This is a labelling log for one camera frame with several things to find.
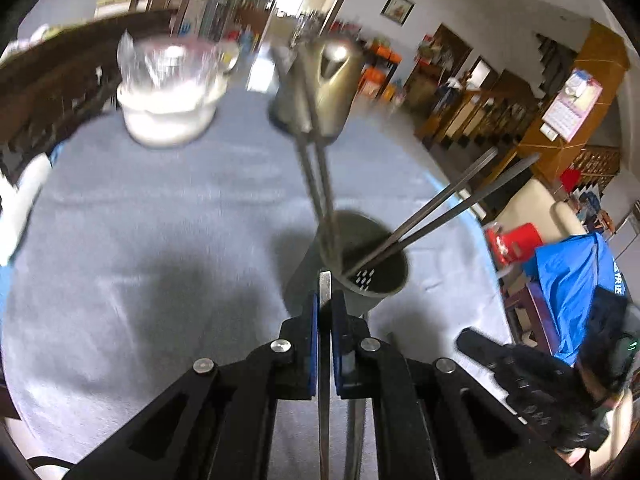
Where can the pink wall calendar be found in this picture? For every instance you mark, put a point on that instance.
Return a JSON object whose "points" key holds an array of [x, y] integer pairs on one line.
{"points": [[570, 110]]}

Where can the dark wooden sideboard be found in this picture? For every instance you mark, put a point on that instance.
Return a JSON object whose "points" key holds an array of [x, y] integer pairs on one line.
{"points": [[60, 95]]}

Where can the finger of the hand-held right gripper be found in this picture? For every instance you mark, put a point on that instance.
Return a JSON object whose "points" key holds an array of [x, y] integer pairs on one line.
{"points": [[477, 347]]}

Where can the flat orange box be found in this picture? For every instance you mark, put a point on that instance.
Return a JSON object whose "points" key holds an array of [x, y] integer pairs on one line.
{"points": [[384, 53]]}

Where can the cream armchair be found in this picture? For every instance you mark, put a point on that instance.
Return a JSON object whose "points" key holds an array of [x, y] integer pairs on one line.
{"points": [[535, 205]]}

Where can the red plastic chair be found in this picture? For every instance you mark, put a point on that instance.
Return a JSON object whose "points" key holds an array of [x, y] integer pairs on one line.
{"points": [[515, 242]]}

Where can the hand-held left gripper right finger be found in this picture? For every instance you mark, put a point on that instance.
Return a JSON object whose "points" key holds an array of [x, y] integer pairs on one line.
{"points": [[337, 340]]}

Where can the dark purple stool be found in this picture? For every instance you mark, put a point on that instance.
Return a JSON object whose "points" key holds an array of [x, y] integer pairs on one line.
{"points": [[527, 310]]}

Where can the white bowl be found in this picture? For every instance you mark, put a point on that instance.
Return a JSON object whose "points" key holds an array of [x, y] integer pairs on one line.
{"points": [[160, 120]]}

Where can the grey tablecloth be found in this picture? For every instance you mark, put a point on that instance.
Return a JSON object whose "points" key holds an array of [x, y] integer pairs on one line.
{"points": [[150, 260]]}

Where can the slim metal chopstick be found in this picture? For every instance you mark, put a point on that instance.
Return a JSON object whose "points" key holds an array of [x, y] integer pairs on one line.
{"points": [[356, 440], [310, 185], [450, 190], [325, 310], [325, 185], [475, 198]]}

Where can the metal chopstick holder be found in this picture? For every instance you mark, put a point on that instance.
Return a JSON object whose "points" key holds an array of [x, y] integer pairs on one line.
{"points": [[390, 272]]}

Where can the white power strip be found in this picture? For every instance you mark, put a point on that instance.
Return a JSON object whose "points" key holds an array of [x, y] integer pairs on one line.
{"points": [[25, 205]]}

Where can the blue jacket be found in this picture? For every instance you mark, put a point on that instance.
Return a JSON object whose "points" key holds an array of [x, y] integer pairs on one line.
{"points": [[570, 280]]}

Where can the clear plastic bag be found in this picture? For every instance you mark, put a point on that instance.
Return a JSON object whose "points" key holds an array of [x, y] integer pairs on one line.
{"points": [[170, 65]]}

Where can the gold electric kettle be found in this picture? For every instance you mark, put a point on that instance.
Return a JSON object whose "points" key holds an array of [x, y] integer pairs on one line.
{"points": [[335, 85]]}

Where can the tall orange box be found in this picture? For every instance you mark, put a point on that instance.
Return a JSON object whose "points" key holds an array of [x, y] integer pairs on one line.
{"points": [[376, 82]]}

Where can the white chest freezer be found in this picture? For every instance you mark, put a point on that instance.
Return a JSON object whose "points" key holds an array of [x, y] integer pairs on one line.
{"points": [[115, 1]]}

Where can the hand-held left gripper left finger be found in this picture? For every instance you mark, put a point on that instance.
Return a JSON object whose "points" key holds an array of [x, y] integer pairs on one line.
{"points": [[314, 350]]}

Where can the framed wall picture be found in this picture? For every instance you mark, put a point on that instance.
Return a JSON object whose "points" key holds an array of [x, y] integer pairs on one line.
{"points": [[397, 7]]}

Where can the wooden stair railing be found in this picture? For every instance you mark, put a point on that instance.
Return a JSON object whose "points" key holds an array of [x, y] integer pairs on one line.
{"points": [[475, 115]]}

